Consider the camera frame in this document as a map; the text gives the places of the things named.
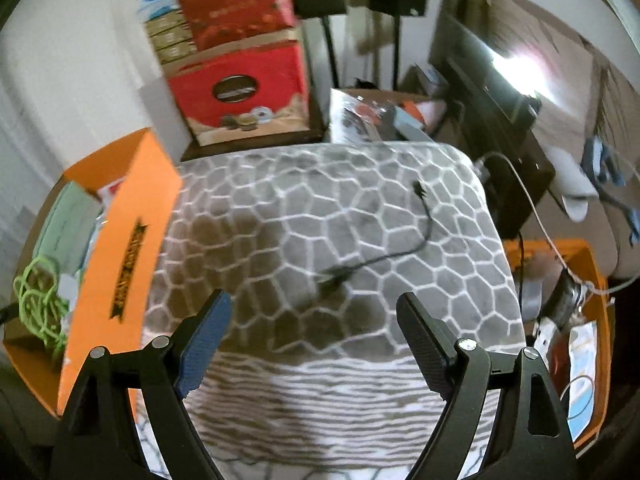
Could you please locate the white red packet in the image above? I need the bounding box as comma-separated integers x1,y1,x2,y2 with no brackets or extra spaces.
96,177,127,212

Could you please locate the blue strap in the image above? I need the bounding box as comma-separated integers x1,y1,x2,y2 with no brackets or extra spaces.
581,134,640,247

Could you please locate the black television cabinet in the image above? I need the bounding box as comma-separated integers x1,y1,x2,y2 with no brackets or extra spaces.
439,99,557,242

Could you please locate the red gift box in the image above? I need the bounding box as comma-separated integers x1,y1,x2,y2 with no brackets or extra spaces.
177,0,302,54

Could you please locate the black cable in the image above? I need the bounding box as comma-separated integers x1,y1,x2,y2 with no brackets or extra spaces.
316,179,437,292

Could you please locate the black television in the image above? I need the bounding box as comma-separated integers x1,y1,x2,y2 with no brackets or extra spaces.
429,0,544,127

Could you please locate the white cylinder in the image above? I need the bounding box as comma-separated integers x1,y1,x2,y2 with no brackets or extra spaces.
546,144,602,222

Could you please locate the white charger adapter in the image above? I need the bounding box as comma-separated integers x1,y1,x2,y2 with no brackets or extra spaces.
56,272,84,307

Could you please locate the beige sofa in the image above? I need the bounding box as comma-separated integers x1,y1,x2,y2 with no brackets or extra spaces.
492,0,640,282

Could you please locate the white cable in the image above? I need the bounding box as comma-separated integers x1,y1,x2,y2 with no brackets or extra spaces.
474,152,640,297

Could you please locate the round metal tin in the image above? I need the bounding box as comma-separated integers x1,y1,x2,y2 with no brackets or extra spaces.
541,271,582,327

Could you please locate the printed glossy packet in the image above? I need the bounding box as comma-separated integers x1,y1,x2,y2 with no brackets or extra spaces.
327,88,397,144

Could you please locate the large red cardboard box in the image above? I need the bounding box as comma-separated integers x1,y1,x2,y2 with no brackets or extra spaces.
166,40,312,147

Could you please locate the black speaker stand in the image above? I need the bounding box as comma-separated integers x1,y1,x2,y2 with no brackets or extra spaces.
319,14,342,92
391,12,405,92

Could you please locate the green cardboard box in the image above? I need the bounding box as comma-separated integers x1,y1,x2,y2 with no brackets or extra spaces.
37,181,104,274

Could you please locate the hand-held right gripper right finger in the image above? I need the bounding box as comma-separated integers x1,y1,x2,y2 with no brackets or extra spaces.
396,291,576,480

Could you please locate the stack of gold boxes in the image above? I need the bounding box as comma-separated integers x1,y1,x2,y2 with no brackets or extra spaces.
144,10,199,69

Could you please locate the grey patterned blanket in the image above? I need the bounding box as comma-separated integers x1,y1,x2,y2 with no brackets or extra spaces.
134,141,527,480

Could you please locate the orange white cone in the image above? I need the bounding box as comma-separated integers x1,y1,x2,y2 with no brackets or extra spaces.
399,99,447,127

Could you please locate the dark wooden side table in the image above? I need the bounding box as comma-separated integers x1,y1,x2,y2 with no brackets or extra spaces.
179,129,327,162

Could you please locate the green cable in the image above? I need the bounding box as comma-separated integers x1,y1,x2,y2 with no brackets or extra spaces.
12,255,72,362

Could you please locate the orange cardboard box black label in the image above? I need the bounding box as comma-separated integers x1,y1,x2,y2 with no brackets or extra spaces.
2,127,183,419

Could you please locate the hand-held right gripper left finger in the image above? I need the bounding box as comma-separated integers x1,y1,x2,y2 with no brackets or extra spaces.
50,289,233,480

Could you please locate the orange storage box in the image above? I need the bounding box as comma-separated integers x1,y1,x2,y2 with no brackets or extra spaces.
501,238,614,454

